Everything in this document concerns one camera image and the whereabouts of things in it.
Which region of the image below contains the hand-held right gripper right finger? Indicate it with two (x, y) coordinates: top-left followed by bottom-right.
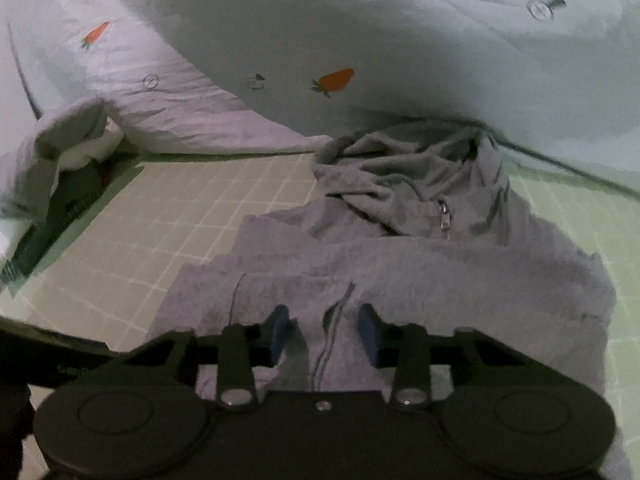
(356, 303), (507, 410)

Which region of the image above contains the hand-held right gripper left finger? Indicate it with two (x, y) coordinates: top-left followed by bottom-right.
(126, 304), (294, 412)

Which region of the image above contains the grey zip-up hoodie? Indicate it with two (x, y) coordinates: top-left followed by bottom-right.
(145, 126), (635, 480)

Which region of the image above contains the green checked mat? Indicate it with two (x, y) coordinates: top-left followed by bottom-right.
(0, 152), (640, 480)

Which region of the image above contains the light blue carrot-print blanket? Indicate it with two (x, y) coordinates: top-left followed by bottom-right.
(0, 0), (640, 223)

